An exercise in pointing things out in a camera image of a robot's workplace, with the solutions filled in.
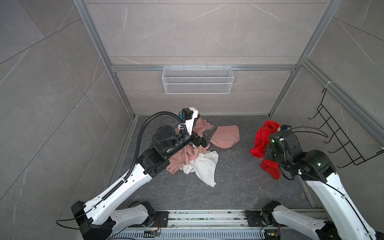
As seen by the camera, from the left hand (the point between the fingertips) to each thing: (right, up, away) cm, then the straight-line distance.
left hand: (207, 118), depth 56 cm
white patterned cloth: (0, -26, +30) cm, 39 cm away
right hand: (+29, -12, +9) cm, 32 cm away
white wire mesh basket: (-3, +29, +44) cm, 53 cm away
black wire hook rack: (+60, -16, +2) cm, 62 cm away
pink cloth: (+15, -10, +47) cm, 50 cm away
